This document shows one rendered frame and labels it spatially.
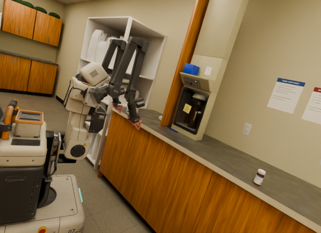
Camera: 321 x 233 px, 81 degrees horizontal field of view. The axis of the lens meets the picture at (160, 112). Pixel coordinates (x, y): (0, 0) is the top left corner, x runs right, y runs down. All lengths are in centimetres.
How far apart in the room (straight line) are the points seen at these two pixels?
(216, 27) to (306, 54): 78
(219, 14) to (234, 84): 70
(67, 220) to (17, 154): 61
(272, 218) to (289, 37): 149
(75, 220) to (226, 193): 109
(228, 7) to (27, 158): 186
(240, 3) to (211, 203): 158
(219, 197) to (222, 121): 93
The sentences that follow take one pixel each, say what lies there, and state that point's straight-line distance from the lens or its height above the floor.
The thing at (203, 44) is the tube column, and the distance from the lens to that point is 192.
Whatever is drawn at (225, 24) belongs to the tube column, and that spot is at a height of 199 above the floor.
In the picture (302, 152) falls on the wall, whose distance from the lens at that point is 198.
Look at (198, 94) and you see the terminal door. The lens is 180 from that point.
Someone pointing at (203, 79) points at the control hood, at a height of 149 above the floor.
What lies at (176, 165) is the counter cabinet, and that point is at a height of 76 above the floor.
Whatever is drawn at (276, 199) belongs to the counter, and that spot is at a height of 94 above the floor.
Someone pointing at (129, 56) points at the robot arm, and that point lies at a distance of 133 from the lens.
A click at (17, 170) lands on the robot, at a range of 143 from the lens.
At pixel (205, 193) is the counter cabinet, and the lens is 154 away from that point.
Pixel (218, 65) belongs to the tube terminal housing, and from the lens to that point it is 177.
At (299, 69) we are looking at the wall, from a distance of 203.
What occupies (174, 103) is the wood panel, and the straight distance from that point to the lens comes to 197.
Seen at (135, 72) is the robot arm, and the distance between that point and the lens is 136.
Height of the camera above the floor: 142
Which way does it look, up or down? 10 degrees down
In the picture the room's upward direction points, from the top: 16 degrees clockwise
